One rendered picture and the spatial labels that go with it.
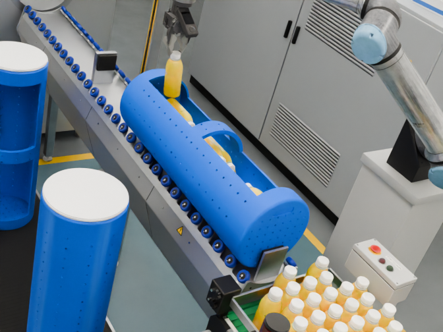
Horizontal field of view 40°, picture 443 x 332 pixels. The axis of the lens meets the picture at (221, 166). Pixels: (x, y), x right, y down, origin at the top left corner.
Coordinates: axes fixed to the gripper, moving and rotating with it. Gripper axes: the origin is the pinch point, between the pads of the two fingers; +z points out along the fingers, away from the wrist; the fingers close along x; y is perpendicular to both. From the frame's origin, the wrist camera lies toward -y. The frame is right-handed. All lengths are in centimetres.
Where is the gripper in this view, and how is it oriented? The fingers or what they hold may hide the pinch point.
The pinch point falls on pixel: (175, 53)
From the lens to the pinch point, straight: 236.9
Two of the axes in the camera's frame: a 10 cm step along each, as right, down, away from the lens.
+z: -2.2, 8.2, 5.3
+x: -8.2, 1.4, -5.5
